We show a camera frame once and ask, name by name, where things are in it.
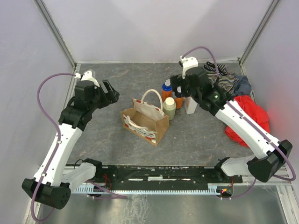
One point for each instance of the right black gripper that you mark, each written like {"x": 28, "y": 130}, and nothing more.
{"x": 181, "y": 82}

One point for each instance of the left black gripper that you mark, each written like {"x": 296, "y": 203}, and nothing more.
{"x": 105, "y": 92}

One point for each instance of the white bottle black cap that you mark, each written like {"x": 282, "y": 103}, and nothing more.
{"x": 190, "y": 105}

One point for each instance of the dark blue small bottle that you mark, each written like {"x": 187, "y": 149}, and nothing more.
{"x": 179, "y": 99}

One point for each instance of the striped shirt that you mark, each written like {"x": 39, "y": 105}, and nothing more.
{"x": 225, "y": 82}

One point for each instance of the cream cap bottle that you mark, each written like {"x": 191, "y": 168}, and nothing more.
{"x": 169, "y": 107}

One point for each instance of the canvas tote bag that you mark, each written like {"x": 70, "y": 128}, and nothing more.
{"x": 146, "y": 120}

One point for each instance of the blue-grey cloth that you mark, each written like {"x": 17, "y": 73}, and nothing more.
{"x": 242, "y": 87}

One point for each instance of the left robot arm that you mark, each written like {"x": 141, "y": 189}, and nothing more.
{"x": 49, "y": 186}

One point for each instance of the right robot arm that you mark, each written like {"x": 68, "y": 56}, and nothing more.
{"x": 269, "y": 153}

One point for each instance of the red cloth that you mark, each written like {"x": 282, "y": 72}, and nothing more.
{"x": 257, "y": 113}

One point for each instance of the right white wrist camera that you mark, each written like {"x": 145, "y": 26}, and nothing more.
{"x": 187, "y": 63}

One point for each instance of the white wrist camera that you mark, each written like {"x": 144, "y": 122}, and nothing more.
{"x": 187, "y": 63}
{"x": 87, "y": 76}

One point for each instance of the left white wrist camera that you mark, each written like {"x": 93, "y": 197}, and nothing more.
{"x": 87, "y": 76}

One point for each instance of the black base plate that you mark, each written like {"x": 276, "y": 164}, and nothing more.
{"x": 153, "y": 185}

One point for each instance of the blue cable duct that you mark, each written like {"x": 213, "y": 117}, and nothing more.
{"x": 91, "y": 189}

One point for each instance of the aluminium frame rail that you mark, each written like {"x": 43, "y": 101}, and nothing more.
{"x": 199, "y": 174}

